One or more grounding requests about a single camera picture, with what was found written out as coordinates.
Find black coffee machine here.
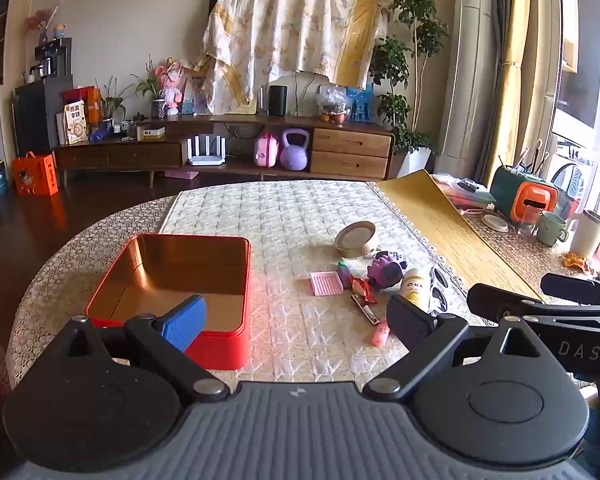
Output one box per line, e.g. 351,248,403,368
29,37,74,81

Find green mug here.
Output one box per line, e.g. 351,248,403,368
536,210,570,247

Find green and orange organizer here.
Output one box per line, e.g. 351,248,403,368
490,166,560,224

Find purple kettlebell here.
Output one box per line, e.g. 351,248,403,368
279,128,311,171

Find wooden media cabinet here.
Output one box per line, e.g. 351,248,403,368
52,114,396,184

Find white bottle yellow cap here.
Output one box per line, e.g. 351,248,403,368
399,268,432,312

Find tall potted tree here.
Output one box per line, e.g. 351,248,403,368
370,0,451,179

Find white washing machine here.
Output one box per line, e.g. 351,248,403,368
550,132,600,211

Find yellow wood-grain mat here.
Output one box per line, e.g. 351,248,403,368
370,170,547,304

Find white router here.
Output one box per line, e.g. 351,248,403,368
187,135,227,167

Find orange carton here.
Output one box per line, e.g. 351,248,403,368
62,86,104,126

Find black cylinder speaker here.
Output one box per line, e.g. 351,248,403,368
268,85,289,117

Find pile of plastic packets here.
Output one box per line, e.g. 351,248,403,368
432,172,496,211

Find red tin box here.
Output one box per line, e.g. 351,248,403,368
84,233,252,369

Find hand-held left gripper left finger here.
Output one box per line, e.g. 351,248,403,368
60,294,231,404

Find purple spiky toy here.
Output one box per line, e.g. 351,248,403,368
367,254,407,290

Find clear drinking glass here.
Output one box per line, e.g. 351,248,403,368
517,205,539,237

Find floral cream cloth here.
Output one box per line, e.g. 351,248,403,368
201,0,394,115

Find black cabinet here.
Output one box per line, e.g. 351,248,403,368
14,75,75,159

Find pink plush doll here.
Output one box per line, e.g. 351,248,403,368
155,56,197,116

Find orange gift bag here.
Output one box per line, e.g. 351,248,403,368
12,151,60,197

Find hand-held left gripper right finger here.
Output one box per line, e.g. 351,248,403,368
362,294,539,404

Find blue photo box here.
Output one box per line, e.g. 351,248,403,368
346,85,375,124

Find small red case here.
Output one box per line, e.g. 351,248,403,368
350,276,377,305

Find small potted plant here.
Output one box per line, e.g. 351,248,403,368
95,77,132,134

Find round white lid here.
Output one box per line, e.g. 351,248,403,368
481,214,510,234

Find cream quilted mat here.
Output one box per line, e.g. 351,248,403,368
157,180,481,386

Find pink ribbed tray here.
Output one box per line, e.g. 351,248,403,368
309,270,343,297

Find orange peel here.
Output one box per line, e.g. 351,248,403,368
562,252,594,275

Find silver nail clipper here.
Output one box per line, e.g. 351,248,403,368
351,294,381,326

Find lace pattern tablecloth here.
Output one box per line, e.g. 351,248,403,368
7,192,600,392

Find clear bag of fruit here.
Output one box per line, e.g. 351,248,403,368
316,85,350,125

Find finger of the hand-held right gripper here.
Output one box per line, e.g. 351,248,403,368
467,283,600,329
540,272,600,307

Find dried pink flowers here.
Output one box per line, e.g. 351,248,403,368
25,0,72,47

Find white standing air conditioner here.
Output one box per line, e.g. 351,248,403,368
432,0,496,176

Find illustrated picture card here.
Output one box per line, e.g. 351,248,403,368
180,75,209,116

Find yellow curtain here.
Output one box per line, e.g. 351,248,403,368
480,0,564,187

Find plant in striped pot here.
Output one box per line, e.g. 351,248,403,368
132,57,169,120

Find printed cereal bag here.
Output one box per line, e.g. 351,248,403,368
62,101,89,146

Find pink toy case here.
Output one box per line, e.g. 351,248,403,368
253,131,280,168

